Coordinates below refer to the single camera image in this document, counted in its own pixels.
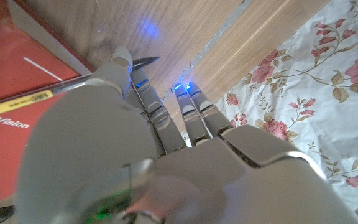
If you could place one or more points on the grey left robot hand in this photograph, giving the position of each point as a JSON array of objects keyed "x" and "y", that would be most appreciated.
[{"x": 135, "y": 174}]

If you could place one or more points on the black mechanical pencil yellow label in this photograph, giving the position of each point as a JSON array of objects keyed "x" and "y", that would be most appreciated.
[{"x": 20, "y": 102}]

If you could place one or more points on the red hardcover book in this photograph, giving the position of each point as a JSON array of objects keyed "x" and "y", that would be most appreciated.
[{"x": 11, "y": 62}]

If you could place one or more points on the floral backdrop cloth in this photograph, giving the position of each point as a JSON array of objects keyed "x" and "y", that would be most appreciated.
[{"x": 322, "y": 93}]

